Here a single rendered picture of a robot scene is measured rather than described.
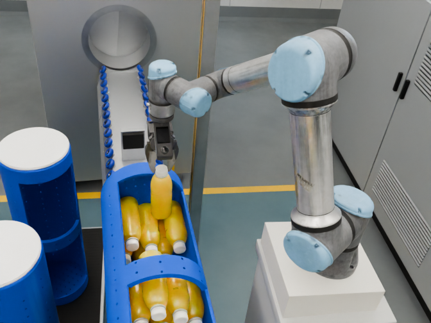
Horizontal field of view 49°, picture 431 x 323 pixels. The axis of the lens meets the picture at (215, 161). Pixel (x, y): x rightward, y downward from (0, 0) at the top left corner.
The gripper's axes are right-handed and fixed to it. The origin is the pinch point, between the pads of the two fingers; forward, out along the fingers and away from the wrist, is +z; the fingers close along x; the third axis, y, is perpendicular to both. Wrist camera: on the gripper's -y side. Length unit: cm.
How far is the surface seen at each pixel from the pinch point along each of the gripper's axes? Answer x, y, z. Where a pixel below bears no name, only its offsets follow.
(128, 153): 7, 50, 32
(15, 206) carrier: 54, 39, 47
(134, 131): 4, 50, 21
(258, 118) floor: -114, 212, 129
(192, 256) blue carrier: -7.9, -16.4, 22.8
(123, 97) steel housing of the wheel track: 6, 103, 36
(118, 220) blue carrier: 14.2, -11.7, 8.4
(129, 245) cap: 11.5, -13.7, 17.7
